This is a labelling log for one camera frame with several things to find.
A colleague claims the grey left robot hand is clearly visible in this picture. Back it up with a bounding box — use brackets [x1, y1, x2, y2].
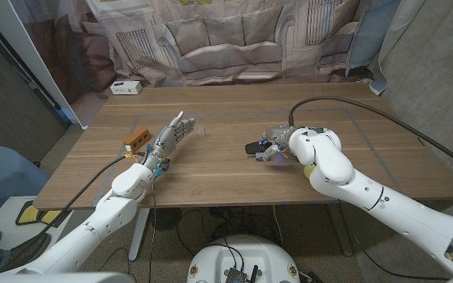
[142, 110, 196, 170]

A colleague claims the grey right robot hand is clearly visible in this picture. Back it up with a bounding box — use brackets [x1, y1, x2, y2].
[256, 124, 302, 163]

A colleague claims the orange brick block with holes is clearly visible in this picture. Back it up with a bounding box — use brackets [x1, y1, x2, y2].
[122, 126, 152, 153]

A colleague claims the black oval eraser pad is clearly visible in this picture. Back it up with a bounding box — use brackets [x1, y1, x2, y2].
[244, 141, 273, 159]

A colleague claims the white power strip box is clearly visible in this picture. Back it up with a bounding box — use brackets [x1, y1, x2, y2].
[109, 80, 143, 96]

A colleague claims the round black floor fan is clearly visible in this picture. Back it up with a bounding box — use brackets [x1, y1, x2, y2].
[151, 207, 182, 232]

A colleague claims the white table leg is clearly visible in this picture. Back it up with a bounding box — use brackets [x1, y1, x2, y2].
[128, 208, 151, 263]
[328, 203, 355, 257]

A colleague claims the printed sofa room backdrop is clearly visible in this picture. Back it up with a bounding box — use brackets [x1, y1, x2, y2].
[8, 0, 424, 95]

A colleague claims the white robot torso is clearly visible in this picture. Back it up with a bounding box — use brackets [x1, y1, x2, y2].
[186, 234, 301, 283]

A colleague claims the yellow and black floor mat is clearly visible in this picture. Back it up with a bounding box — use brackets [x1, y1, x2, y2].
[15, 200, 72, 228]

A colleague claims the white robot chest edge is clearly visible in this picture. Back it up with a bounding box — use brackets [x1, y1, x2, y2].
[0, 272, 135, 283]

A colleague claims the black shoe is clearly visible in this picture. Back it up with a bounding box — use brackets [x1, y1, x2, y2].
[0, 232, 53, 272]

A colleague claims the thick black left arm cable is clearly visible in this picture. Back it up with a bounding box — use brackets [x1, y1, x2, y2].
[33, 152, 147, 241]

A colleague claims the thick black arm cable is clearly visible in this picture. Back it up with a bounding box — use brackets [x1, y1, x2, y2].
[33, 152, 147, 241]
[288, 95, 453, 177]

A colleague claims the thin black hanging wire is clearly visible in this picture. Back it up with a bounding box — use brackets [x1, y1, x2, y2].
[147, 176, 157, 283]

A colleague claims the black floor cable bundle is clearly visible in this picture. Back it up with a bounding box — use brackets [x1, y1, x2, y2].
[175, 206, 286, 256]

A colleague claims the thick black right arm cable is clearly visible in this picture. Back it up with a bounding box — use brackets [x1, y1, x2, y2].
[288, 95, 453, 177]

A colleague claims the white slanted partition post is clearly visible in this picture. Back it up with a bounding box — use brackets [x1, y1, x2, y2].
[0, 0, 90, 130]

